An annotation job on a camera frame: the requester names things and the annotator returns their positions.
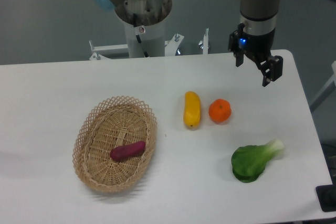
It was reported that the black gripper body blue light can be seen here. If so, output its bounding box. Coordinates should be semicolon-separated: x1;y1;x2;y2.
228;23;275;65

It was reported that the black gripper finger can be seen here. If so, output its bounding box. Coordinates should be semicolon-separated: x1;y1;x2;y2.
233;48;244;67
257;55;283;87

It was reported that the woven wicker oval basket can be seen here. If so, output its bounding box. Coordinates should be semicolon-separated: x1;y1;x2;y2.
72;96;157;193

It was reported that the purple sweet potato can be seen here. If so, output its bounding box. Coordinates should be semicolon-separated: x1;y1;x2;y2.
110;141;146;162

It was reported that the orange tangerine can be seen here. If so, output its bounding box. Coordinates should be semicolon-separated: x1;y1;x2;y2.
208;99;232;123

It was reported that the yellow mango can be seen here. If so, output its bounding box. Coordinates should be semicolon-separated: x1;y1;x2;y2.
183;91;201;129

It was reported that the green bok choy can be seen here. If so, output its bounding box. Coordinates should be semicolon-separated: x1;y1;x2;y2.
231;139;285;183

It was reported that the black device at table edge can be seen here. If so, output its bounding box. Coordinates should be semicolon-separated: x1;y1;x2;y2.
316;185;335;212

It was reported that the white frame at right edge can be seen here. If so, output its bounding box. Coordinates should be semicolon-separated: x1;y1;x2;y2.
309;61;335;113

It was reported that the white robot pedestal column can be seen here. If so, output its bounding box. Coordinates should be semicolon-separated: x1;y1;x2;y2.
114;0;173;58

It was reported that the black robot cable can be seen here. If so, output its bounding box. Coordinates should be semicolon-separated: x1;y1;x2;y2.
132;13;149;58

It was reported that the white metal base frame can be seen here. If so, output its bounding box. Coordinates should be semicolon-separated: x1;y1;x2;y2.
88;28;211;61

